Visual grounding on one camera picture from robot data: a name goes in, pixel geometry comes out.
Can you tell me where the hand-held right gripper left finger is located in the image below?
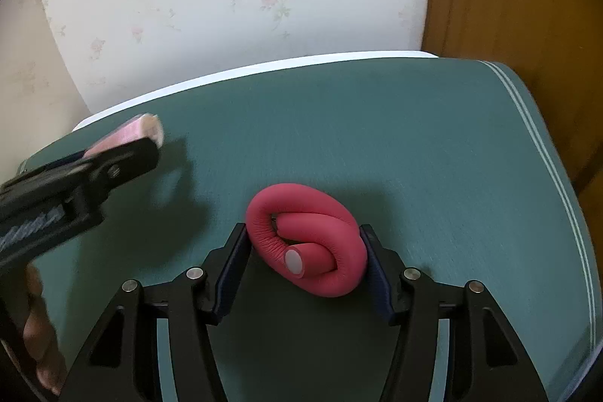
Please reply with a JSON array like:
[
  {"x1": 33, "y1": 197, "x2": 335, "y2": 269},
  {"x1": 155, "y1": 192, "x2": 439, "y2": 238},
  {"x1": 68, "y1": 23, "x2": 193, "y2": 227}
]
[{"x1": 59, "y1": 222, "x2": 250, "y2": 402}]

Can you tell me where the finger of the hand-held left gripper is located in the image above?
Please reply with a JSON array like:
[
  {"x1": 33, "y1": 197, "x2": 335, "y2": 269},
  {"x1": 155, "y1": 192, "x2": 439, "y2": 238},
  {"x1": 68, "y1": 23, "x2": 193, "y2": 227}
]
[{"x1": 82, "y1": 137, "x2": 161, "y2": 198}]

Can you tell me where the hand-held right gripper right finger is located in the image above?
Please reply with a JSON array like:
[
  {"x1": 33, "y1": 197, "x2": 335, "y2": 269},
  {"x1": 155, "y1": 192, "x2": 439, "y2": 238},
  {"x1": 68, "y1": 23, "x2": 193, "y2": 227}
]
[{"x1": 359, "y1": 223, "x2": 549, "y2": 402}]

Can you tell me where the light pink roll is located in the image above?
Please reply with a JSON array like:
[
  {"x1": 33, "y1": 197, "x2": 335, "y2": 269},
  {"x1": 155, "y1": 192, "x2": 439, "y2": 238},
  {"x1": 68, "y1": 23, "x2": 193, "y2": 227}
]
[{"x1": 82, "y1": 114, "x2": 164, "y2": 160}]

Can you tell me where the pink foam curler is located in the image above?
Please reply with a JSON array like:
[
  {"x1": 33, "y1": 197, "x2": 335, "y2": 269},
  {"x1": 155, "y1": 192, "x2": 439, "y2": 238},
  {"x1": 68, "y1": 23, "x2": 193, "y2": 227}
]
[{"x1": 245, "y1": 184, "x2": 368, "y2": 298}]

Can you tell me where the person's left hand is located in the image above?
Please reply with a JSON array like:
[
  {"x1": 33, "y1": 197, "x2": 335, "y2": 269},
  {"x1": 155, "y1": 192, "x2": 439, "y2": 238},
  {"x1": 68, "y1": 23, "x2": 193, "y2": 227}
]
[{"x1": 21, "y1": 263, "x2": 67, "y2": 396}]

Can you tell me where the green table mat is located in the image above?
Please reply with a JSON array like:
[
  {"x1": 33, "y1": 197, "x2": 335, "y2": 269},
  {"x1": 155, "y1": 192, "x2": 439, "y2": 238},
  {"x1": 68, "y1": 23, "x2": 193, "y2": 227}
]
[{"x1": 16, "y1": 57, "x2": 599, "y2": 402}]

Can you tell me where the wooden wardrobe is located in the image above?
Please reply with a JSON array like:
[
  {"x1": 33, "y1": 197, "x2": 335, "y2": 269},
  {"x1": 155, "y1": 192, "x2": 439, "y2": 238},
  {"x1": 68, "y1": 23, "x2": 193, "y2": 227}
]
[{"x1": 421, "y1": 0, "x2": 603, "y2": 205}]

